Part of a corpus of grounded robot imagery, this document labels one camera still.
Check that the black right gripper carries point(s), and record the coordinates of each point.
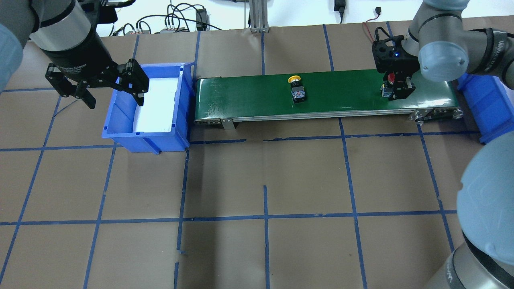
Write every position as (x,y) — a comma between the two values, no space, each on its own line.
(401,86)

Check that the green conveyor belt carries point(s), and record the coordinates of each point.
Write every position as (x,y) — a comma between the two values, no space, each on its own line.
(329,94)

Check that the blue destination bin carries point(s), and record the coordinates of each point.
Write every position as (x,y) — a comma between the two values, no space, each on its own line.
(491,104)

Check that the red push button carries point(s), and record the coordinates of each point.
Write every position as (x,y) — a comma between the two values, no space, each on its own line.
(388,88)

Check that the blue source bin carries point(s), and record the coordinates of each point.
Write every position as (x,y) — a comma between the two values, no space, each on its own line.
(118,124)

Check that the white foam in source bin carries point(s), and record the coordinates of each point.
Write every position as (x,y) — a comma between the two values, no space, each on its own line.
(156,116)

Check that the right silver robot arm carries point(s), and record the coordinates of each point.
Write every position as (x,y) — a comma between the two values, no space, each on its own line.
(437,45)

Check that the yellow push button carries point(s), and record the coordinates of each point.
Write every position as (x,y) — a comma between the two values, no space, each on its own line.
(297,89)

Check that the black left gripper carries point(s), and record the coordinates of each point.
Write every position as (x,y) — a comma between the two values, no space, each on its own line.
(76,57)

